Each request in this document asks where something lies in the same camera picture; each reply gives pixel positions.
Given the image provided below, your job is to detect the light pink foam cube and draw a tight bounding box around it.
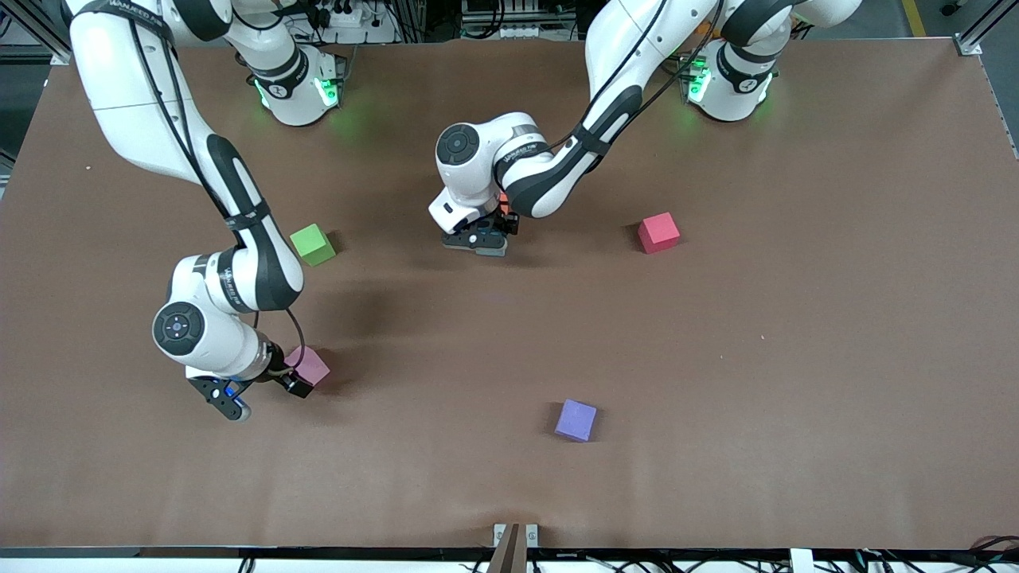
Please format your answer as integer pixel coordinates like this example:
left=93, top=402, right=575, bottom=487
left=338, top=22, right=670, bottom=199
left=285, top=345, right=330, bottom=391

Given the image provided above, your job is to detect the green foam cube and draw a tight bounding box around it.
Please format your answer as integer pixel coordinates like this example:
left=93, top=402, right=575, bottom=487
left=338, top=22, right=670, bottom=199
left=289, top=223, right=338, bottom=267

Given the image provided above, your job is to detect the coral red foam cube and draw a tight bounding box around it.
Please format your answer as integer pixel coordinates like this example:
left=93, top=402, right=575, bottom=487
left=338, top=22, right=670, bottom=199
left=638, top=212, right=682, bottom=255

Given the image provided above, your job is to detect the dented purple foam cube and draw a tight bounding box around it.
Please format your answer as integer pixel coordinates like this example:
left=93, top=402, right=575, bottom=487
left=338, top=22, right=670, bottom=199
left=554, top=399, right=599, bottom=443

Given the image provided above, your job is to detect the white power strip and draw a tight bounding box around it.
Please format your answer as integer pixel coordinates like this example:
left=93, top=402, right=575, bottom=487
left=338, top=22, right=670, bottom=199
left=314, top=0, right=375, bottom=29

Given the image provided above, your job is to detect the black right camera cable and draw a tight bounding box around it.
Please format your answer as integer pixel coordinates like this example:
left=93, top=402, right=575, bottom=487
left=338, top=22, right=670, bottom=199
left=127, top=0, right=311, bottom=375

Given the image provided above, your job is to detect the brown tapered post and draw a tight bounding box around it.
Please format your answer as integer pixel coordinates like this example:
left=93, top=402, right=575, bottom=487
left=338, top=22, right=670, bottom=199
left=487, top=523, right=528, bottom=573

